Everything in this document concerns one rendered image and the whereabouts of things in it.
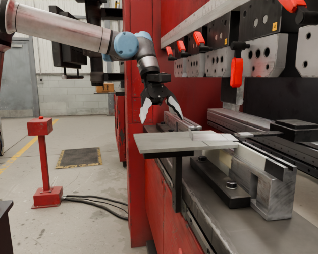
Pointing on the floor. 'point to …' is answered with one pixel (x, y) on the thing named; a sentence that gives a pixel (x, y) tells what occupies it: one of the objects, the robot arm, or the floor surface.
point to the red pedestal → (35, 130)
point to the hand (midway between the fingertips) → (164, 121)
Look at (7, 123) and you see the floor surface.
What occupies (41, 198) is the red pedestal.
